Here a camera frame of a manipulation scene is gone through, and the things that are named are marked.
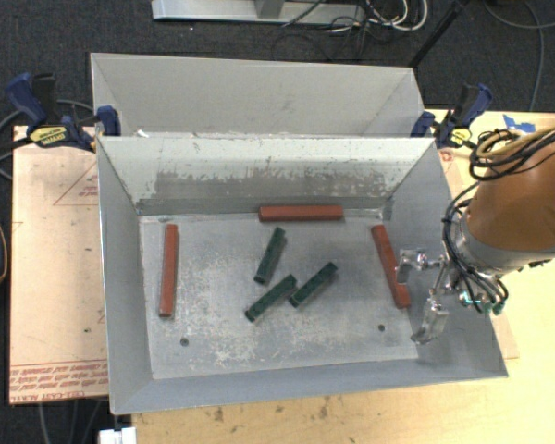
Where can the grey metal bin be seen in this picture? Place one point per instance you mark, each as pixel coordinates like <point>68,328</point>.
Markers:
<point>259,331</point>

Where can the red-brown flat block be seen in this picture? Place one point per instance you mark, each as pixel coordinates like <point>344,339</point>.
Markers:
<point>300,213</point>
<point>168,271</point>
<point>388,262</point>

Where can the dark green flat block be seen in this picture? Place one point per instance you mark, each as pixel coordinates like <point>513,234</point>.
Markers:
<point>270,257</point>
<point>313,285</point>
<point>270,298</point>

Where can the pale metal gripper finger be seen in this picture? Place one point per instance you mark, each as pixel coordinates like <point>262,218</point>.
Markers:
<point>409,259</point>
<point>432,324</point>

